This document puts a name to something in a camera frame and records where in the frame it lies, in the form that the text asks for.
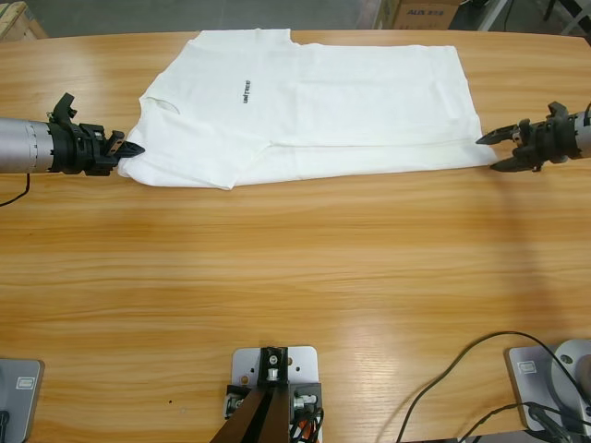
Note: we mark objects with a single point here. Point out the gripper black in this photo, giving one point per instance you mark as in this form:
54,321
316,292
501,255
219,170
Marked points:
549,140
78,150

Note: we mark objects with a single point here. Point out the white t-shirt with black logo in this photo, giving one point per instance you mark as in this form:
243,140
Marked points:
323,106

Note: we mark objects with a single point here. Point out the AUX cardboard box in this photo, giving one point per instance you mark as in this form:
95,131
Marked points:
425,18

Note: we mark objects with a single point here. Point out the wooden crate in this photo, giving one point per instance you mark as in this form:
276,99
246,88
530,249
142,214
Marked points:
18,23

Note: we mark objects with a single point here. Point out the patterned cardboard box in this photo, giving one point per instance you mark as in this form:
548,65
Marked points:
385,16

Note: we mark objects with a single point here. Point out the wrist black camera bracket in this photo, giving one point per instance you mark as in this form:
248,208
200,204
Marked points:
558,111
63,108

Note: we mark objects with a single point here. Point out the grey metal frame leg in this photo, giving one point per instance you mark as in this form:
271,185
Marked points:
496,14

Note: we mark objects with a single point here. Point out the black metal frame leg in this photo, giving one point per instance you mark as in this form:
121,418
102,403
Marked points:
575,19

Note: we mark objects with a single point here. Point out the arm grey base plate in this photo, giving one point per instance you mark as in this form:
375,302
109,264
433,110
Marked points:
18,415
526,387

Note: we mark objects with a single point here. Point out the black corner bracket with bolt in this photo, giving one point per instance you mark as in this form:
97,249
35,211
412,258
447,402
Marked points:
233,402
315,394

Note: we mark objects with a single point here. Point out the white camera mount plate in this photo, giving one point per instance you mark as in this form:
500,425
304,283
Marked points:
305,364

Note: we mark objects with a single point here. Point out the dark camera post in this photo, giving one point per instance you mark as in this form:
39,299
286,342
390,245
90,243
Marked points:
268,415

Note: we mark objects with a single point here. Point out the black plug at base plate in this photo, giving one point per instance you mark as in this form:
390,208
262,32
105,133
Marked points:
3,420

